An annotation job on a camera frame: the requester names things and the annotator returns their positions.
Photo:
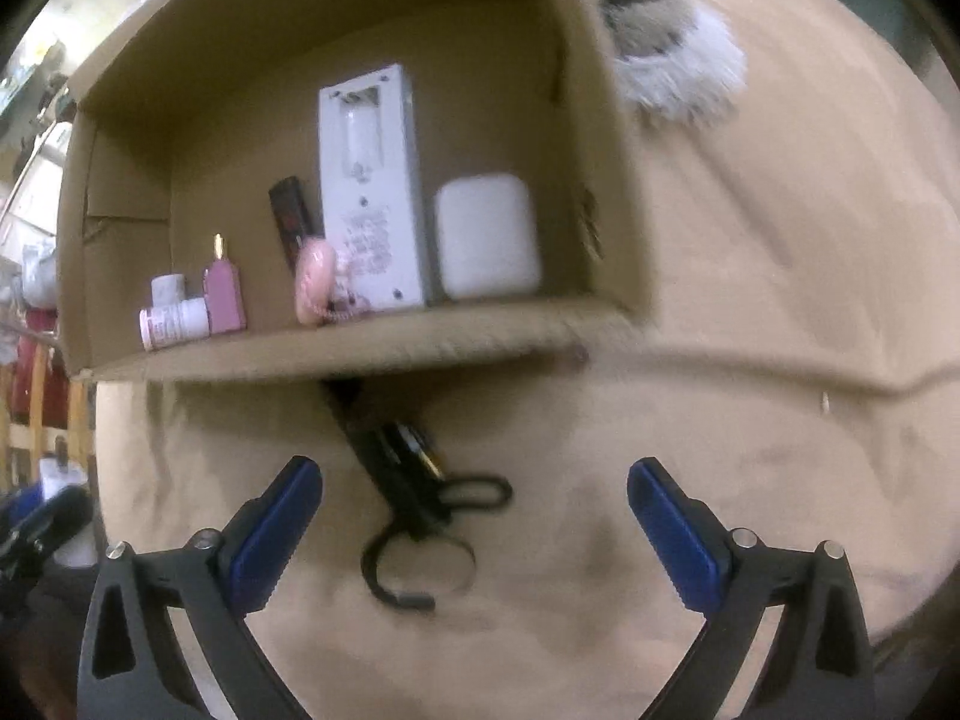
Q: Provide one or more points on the wooden rack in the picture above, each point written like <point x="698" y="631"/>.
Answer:
<point x="37" y="420"/>

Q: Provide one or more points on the white remote control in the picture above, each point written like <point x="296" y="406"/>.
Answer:
<point x="371" y="187"/>

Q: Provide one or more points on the white red label pill bottle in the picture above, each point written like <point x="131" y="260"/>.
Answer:
<point x="174" y="324"/>

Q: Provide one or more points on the black marker pen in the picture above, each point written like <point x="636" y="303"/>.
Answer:
<point x="291" y="221"/>

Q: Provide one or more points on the white earbuds case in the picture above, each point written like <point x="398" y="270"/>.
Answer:
<point x="487" y="236"/>

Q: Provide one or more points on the dark cloth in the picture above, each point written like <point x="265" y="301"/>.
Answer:
<point x="900" y="675"/>

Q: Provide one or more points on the small white bottle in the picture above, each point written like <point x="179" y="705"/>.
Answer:
<point x="168" y="290"/>

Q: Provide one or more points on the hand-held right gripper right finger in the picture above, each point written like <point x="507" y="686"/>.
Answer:
<point x="675" y="532"/>

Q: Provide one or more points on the pink perfume bottle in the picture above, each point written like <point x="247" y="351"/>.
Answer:
<point x="223" y="296"/>

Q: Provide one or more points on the brown cardboard box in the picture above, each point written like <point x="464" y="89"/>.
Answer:
<point x="465" y="90"/>

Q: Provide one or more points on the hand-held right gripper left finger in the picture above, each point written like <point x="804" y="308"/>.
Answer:
<point x="274" y="532"/>

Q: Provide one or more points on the beige blanket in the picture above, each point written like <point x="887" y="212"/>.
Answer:
<point x="750" y="315"/>

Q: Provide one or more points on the pink heart-shaped hairbrush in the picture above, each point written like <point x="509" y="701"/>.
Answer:
<point x="315" y="281"/>

